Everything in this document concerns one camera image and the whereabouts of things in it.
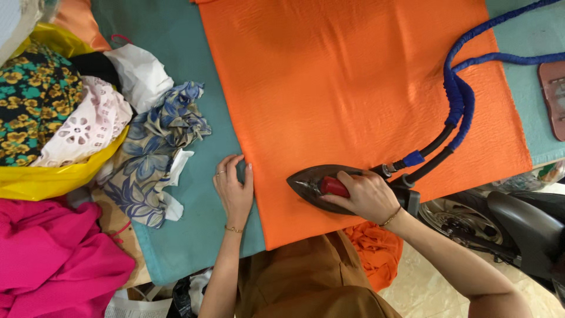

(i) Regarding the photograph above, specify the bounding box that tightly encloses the brown cardboard sheet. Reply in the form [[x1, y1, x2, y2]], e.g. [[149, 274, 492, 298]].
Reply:
[[90, 188, 153, 290]]

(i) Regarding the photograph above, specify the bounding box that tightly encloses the person's right hand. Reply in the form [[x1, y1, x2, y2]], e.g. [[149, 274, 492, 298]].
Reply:
[[320, 170, 401, 227]]

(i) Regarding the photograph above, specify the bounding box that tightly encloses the brown iron rest plate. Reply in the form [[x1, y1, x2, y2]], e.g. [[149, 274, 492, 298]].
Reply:
[[537, 61, 565, 142]]

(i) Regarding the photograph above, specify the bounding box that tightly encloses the clear white plastic bag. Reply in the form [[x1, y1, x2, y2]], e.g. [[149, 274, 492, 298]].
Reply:
[[0, 0, 61, 67]]

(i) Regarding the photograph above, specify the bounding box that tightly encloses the person's brown garment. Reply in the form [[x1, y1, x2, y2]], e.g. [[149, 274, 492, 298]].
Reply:
[[235, 230, 403, 318]]

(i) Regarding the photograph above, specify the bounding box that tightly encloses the yellow plastic bag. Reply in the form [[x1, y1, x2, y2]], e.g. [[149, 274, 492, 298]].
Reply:
[[0, 22, 130, 202]]

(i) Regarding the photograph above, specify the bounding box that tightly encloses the orange satin fabric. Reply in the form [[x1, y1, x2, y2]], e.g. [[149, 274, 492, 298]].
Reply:
[[52, 0, 112, 53]]

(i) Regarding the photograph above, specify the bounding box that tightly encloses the white printed paper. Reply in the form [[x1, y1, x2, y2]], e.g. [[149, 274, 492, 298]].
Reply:
[[104, 289, 174, 318]]

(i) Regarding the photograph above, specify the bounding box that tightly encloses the gold right wrist bracelet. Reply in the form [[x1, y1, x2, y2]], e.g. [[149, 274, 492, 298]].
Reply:
[[378, 205, 403, 228]]

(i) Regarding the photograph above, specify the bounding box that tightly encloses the black plastic bag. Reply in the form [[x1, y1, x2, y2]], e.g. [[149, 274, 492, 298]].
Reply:
[[166, 276, 200, 318]]

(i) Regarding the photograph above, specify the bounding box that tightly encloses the clear bag of clutter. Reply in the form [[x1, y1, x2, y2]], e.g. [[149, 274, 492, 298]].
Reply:
[[489, 160, 565, 193]]

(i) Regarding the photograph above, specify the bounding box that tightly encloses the blue wrapped black hose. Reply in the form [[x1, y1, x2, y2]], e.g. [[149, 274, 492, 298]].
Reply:
[[382, 0, 563, 175], [399, 52, 565, 188]]

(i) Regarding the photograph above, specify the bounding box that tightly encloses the orange crinkled fabric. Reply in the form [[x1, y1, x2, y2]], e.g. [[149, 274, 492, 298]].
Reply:
[[191, 0, 534, 293]]

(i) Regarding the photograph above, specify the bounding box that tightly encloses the white lace fabric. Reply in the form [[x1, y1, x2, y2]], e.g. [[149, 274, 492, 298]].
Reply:
[[30, 76, 133, 168]]

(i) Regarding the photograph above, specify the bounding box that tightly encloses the black steam iron red handle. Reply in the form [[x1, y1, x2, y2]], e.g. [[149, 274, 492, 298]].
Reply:
[[286, 164, 421, 218]]

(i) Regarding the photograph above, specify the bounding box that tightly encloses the white crumpled cloth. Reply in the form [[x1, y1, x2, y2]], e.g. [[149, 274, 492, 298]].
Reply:
[[103, 43, 175, 115]]

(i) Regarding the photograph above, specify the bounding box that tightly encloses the black motor scooter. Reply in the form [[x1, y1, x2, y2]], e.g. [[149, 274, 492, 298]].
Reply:
[[417, 188, 565, 306]]

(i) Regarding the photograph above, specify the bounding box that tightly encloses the teal ironing table cover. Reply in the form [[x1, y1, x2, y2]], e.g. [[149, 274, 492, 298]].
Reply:
[[90, 0, 565, 286]]

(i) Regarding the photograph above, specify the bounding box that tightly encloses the person's left hand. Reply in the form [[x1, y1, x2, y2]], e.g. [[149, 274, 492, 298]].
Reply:
[[213, 154, 255, 228]]

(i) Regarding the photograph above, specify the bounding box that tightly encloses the pink fabric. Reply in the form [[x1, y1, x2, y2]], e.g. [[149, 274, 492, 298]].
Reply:
[[0, 197, 137, 318]]

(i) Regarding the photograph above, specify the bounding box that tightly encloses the blue beige floral fabric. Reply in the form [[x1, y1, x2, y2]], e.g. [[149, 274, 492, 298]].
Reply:
[[94, 81, 212, 229]]

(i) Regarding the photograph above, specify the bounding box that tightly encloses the black green yellow floral fabric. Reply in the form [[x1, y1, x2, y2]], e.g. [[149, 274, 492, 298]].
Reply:
[[0, 42, 84, 168]]

